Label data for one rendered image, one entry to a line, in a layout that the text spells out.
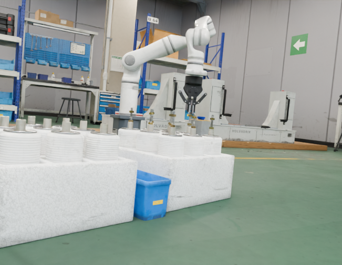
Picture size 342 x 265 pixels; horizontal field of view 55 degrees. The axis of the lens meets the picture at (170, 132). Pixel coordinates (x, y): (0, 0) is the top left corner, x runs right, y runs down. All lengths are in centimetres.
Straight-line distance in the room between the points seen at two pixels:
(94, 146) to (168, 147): 30
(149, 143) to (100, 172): 37
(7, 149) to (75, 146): 16
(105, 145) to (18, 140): 24
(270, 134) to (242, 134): 50
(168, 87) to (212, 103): 59
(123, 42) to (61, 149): 707
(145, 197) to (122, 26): 708
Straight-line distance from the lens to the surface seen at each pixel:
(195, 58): 143
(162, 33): 667
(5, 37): 579
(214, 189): 131
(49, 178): 84
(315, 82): 703
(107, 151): 94
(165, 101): 373
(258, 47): 826
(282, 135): 475
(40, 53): 719
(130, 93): 173
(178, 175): 113
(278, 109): 490
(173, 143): 114
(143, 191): 100
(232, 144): 403
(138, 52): 174
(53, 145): 89
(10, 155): 84
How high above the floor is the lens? 32
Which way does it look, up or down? 3 degrees down
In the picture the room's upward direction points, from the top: 5 degrees clockwise
